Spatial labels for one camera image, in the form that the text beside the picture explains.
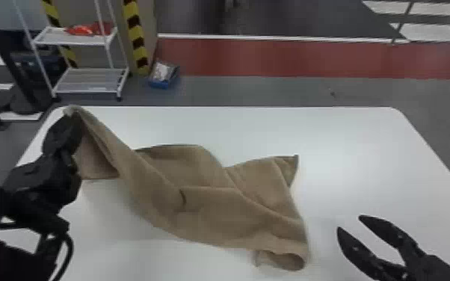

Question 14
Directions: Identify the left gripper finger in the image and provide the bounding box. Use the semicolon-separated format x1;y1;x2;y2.
41;111;87;166

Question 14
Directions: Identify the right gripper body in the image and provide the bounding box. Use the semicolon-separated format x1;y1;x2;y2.
402;254;450;281

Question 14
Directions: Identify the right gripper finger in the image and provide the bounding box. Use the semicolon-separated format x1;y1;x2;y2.
336;226;408;281
357;214;427;266

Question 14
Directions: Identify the beige towel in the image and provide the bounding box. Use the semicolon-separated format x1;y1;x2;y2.
63;104;312;272

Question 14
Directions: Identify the white shelf trolley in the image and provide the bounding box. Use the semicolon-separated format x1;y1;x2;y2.
12;0;131;102

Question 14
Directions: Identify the red packet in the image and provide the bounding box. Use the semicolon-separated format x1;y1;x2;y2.
65;22;115;37

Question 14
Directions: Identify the blue box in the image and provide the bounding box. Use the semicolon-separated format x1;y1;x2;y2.
147;60;182;90

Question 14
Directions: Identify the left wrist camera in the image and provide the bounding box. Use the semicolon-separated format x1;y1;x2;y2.
2;154;84;216

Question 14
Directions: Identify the yellow black striped post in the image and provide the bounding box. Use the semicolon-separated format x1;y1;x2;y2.
40;0;79;70
122;0;152;76

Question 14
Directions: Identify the black cable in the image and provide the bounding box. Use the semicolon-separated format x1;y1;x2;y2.
36;230;75;281

